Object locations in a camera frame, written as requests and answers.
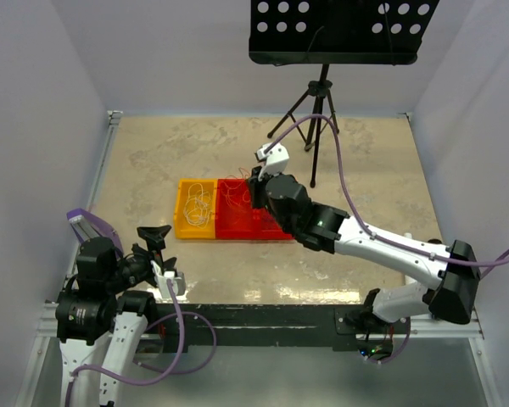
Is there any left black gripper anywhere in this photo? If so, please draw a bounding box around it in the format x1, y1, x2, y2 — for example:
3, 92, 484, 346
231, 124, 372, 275
105, 223, 176, 292

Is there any red double compartment bin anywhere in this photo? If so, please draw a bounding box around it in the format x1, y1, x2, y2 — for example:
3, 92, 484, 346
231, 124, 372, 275
215, 178, 293, 241

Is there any yellow plastic bin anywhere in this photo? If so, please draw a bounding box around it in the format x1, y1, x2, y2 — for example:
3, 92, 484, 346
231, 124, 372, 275
173, 178, 218, 240

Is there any white wire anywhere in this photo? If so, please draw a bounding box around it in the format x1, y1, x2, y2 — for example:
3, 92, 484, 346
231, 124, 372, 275
180, 181, 212, 226

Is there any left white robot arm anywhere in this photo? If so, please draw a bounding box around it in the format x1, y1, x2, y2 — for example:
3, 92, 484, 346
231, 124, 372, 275
55, 225, 186, 406

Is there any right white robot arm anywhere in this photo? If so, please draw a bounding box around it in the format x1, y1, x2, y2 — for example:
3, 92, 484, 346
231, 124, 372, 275
247, 166, 480, 333

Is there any purple holder block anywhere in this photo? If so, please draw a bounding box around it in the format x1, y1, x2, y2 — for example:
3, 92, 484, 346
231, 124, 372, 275
66, 208, 124, 259

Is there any black music stand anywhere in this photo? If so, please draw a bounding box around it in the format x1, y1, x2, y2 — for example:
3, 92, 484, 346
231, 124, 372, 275
248, 0, 442, 190

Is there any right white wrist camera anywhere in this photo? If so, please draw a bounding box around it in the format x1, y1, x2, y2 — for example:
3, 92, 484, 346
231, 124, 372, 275
255, 142, 289, 181

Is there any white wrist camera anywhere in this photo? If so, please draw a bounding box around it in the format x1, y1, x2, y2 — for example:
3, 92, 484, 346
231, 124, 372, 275
255, 142, 289, 181
151, 260, 187, 300

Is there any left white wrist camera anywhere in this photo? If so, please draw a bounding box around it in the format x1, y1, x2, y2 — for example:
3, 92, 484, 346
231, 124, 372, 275
151, 260, 187, 300

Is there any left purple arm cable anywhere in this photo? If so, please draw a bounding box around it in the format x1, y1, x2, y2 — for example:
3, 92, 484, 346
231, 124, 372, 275
63, 279, 218, 406

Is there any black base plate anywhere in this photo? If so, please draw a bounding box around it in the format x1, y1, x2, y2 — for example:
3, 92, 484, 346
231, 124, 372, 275
143, 303, 411, 354

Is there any aluminium left rail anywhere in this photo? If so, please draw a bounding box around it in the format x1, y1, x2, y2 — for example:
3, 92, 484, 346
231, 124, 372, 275
58, 110, 123, 299

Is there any aluminium rail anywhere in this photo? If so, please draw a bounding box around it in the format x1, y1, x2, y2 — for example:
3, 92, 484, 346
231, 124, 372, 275
58, 110, 123, 299
36, 299, 482, 345

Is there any aluminium front rail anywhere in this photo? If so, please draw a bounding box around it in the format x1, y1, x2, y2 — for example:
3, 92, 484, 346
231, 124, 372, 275
36, 299, 482, 345

